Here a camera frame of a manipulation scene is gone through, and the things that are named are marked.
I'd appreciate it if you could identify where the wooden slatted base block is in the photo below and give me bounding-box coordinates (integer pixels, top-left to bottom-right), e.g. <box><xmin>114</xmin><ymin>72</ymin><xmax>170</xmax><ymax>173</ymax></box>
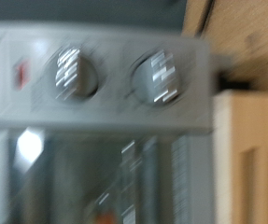
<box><xmin>213</xmin><ymin>89</ymin><xmax>268</xmax><ymax>224</ymax></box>

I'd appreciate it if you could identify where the silver toaster oven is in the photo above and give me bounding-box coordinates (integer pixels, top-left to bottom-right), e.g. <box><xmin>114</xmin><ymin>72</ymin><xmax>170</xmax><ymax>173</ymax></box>
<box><xmin>0</xmin><ymin>21</ymin><xmax>232</xmax><ymax>224</ymax></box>

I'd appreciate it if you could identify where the black oven power cord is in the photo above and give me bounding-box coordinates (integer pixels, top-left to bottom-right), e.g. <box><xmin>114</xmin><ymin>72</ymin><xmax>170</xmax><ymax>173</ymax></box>
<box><xmin>197</xmin><ymin>0</ymin><xmax>218</xmax><ymax>37</ymax></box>

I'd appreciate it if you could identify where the silver oven knob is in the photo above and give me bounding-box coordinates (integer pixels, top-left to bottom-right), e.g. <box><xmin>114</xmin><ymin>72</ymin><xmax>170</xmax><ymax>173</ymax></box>
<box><xmin>131</xmin><ymin>49</ymin><xmax>182</xmax><ymax>105</ymax></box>
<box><xmin>53</xmin><ymin>46</ymin><xmax>100</xmax><ymax>101</ymax></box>

